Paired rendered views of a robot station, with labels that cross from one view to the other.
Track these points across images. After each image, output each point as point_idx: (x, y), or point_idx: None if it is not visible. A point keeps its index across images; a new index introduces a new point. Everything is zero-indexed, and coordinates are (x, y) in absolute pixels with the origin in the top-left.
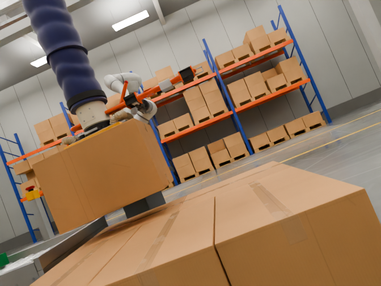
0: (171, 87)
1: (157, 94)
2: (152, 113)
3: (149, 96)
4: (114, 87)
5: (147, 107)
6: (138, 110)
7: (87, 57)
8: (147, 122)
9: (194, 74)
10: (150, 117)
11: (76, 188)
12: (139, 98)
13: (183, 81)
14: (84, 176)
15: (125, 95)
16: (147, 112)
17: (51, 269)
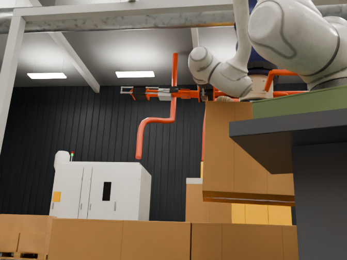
0: (160, 98)
1: (177, 92)
2: (196, 77)
3: (187, 95)
4: None
5: (198, 84)
6: (206, 100)
7: (236, 34)
8: (211, 83)
9: (133, 98)
10: (203, 79)
11: None
12: (198, 97)
13: (145, 96)
14: None
15: (212, 85)
16: (202, 81)
17: None
